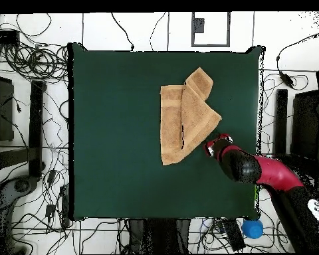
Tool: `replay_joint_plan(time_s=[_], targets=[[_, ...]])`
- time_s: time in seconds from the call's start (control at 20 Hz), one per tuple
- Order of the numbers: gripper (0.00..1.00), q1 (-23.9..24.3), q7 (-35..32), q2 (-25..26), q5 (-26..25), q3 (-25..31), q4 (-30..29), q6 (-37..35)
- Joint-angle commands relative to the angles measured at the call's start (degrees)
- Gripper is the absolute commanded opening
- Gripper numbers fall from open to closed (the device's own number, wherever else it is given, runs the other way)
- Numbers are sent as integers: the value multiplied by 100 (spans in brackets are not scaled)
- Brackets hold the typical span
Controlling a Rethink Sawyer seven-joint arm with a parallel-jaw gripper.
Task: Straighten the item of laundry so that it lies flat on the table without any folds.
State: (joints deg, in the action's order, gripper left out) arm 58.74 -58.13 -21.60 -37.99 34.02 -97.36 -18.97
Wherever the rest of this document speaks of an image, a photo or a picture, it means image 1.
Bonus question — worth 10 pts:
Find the black network switch box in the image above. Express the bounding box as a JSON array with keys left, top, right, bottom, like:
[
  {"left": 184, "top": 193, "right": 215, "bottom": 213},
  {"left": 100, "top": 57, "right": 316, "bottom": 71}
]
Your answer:
[{"left": 0, "top": 29, "right": 20, "bottom": 46}]

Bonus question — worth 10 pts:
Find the grey square floor frame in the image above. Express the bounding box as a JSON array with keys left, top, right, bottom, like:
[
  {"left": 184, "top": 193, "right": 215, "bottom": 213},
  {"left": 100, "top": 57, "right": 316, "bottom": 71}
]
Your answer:
[{"left": 191, "top": 11, "right": 231, "bottom": 48}]

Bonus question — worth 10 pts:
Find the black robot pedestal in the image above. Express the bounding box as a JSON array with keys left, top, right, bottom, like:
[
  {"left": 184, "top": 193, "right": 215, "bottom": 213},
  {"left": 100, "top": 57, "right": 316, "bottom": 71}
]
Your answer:
[{"left": 128, "top": 218, "right": 189, "bottom": 254}]

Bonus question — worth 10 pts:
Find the black power strip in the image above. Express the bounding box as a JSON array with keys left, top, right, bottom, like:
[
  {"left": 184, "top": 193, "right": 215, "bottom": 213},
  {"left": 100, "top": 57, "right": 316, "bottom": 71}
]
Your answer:
[
  {"left": 222, "top": 218, "right": 246, "bottom": 252},
  {"left": 59, "top": 185, "right": 71, "bottom": 229}
]

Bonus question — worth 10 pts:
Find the black cable with plug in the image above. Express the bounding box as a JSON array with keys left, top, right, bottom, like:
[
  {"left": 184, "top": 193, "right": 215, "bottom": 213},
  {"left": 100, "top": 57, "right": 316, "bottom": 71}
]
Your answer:
[{"left": 110, "top": 12, "right": 136, "bottom": 52}]

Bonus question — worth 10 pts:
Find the dark swivel chair base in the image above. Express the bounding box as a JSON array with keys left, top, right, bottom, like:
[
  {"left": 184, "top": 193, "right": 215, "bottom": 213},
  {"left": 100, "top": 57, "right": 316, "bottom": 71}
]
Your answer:
[{"left": 0, "top": 175, "right": 41, "bottom": 221}]

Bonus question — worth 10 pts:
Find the orange terry towel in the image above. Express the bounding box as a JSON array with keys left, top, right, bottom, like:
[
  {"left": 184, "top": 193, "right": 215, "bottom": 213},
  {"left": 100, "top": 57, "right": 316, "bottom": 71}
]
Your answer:
[{"left": 159, "top": 66, "right": 223, "bottom": 166}]

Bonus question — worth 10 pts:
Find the black upright stand bar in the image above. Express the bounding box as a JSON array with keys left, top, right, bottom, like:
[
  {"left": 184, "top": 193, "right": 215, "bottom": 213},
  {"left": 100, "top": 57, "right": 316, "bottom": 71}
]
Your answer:
[
  {"left": 272, "top": 88, "right": 288, "bottom": 155},
  {"left": 28, "top": 80, "right": 47, "bottom": 178}
]

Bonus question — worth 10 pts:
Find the small dark square plate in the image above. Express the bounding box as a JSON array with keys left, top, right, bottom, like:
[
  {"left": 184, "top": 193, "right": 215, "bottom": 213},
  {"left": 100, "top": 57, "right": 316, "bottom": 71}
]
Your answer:
[{"left": 191, "top": 17, "right": 205, "bottom": 34}]

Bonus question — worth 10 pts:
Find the black cable with power adapter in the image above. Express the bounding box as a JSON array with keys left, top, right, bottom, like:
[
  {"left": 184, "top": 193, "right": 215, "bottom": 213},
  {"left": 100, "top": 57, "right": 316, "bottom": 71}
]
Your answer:
[{"left": 275, "top": 25, "right": 319, "bottom": 90}]

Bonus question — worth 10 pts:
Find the black cable tangle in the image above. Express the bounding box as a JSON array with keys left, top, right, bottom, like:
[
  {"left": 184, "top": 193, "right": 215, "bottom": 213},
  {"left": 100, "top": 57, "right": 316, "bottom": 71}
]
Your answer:
[{"left": 0, "top": 42, "right": 70, "bottom": 82}]

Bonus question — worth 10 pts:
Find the blue round object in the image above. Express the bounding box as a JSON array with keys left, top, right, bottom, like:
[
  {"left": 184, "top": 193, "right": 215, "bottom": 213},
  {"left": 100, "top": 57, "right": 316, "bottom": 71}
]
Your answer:
[{"left": 241, "top": 218, "right": 264, "bottom": 239}]

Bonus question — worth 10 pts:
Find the dark green table cloth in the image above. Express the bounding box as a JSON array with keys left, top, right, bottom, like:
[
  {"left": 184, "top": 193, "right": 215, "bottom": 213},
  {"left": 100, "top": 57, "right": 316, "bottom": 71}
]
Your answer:
[{"left": 68, "top": 42, "right": 265, "bottom": 221}]

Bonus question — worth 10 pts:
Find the large black flat case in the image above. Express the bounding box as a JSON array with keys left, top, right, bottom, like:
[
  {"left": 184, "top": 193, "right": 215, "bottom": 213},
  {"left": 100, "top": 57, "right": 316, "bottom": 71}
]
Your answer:
[
  {"left": 0, "top": 74, "right": 15, "bottom": 143},
  {"left": 290, "top": 89, "right": 319, "bottom": 161}
]

